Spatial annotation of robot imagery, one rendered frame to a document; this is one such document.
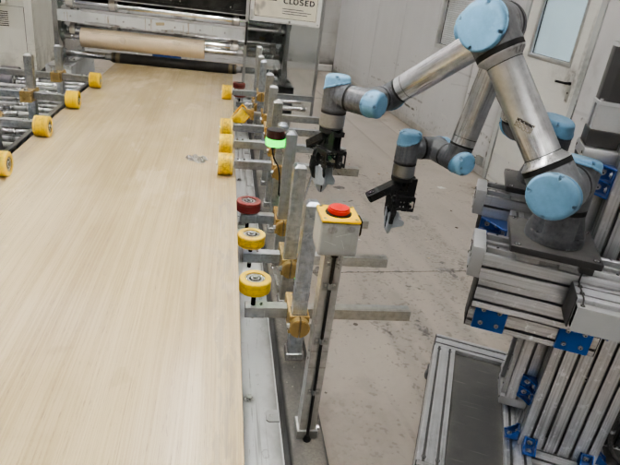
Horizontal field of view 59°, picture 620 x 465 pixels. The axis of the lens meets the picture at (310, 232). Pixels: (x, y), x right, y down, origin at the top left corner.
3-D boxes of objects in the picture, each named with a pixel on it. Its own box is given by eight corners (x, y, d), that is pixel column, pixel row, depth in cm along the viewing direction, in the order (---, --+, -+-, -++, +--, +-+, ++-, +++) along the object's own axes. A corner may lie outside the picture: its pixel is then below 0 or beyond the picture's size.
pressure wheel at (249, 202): (257, 225, 190) (260, 195, 185) (258, 236, 183) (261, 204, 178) (234, 224, 188) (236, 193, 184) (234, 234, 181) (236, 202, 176)
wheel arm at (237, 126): (334, 137, 255) (335, 129, 254) (335, 139, 252) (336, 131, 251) (224, 128, 247) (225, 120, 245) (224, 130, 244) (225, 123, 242)
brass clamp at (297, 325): (304, 308, 148) (306, 292, 146) (311, 339, 136) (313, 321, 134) (281, 307, 147) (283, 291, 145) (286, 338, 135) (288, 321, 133)
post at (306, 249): (297, 364, 147) (319, 197, 127) (298, 373, 144) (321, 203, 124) (283, 364, 146) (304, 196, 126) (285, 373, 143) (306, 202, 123)
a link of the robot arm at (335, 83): (343, 78, 153) (319, 72, 157) (338, 117, 158) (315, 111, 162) (359, 77, 159) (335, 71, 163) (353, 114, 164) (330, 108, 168)
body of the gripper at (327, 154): (323, 172, 164) (328, 132, 159) (309, 161, 171) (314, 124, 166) (344, 170, 168) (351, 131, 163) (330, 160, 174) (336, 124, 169)
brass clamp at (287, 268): (295, 256, 170) (296, 242, 167) (300, 279, 157) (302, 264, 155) (275, 256, 168) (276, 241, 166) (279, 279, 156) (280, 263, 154)
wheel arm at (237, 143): (343, 154, 233) (345, 146, 232) (345, 156, 230) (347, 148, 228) (224, 145, 225) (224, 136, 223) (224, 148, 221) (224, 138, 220)
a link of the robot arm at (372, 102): (397, 89, 157) (364, 82, 162) (376, 93, 148) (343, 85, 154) (392, 117, 160) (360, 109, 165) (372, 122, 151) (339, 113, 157)
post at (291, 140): (281, 265, 191) (296, 129, 170) (282, 270, 187) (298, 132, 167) (271, 265, 190) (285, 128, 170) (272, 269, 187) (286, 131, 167)
